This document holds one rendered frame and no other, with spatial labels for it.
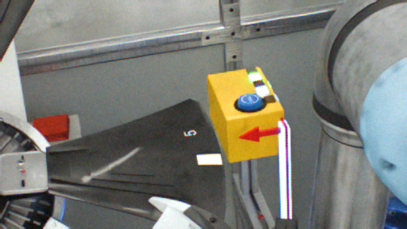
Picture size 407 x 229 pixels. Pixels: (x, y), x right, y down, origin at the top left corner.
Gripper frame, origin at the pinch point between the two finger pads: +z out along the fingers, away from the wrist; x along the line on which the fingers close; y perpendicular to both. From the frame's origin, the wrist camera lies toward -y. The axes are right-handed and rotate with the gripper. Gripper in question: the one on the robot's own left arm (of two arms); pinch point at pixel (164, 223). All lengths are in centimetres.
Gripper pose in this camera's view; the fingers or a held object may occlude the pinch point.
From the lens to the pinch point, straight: 93.7
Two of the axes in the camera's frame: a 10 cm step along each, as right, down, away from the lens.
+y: -6.6, 4.6, -5.9
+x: 0.5, 8.1, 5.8
